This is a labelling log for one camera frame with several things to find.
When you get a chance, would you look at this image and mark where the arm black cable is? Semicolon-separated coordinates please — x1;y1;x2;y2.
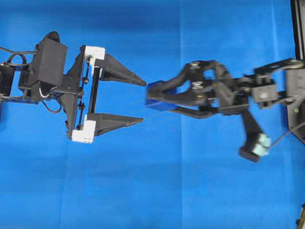
0;46;39;69
269;125;305;147

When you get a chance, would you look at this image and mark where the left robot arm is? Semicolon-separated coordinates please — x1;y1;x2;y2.
0;39;145;143

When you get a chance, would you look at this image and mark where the dark object bottom right corner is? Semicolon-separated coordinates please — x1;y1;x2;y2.
296;203;305;229

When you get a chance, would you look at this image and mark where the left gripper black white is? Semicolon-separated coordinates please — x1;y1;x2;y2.
61;45;146;144

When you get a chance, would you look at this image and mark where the blue block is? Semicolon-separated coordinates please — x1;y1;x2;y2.
145;81;177;113

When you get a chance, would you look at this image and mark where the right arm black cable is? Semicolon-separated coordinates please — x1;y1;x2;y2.
269;125;305;147

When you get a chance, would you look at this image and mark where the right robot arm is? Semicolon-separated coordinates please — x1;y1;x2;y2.
145;59;305;119

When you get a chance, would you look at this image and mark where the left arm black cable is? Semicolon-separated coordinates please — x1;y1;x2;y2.
0;46;39;69

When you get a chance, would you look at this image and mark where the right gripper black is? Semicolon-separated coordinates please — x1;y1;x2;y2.
146;60;249;119

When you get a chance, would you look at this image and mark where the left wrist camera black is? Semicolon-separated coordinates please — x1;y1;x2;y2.
28;31;67;101

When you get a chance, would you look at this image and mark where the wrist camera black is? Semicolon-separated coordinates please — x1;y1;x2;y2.
239;110;272;163
28;31;67;101

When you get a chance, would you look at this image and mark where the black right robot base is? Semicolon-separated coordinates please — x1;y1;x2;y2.
285;0;305;143

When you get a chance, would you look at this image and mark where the blue table cloth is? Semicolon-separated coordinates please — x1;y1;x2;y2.
0;0;305;229

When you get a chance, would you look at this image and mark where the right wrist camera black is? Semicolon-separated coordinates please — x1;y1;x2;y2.
239;110;272;163

